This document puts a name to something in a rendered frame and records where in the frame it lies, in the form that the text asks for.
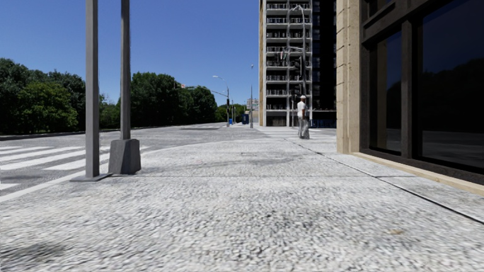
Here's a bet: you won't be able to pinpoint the grey street lamp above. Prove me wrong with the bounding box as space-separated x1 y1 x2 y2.
249 64 255 129

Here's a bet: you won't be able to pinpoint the person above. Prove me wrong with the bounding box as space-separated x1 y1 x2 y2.
296 95 311 140

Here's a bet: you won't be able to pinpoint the pale concrete tower with balconies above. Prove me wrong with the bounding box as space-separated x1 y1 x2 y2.
258 0 337 129

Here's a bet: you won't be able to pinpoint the grey pole with block foot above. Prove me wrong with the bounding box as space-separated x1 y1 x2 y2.
108 0 142 176

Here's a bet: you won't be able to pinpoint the pale stone building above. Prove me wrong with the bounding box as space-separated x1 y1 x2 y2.
335 0 484 197

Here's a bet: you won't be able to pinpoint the trees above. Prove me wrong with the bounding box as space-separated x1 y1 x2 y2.
0 57 248 135

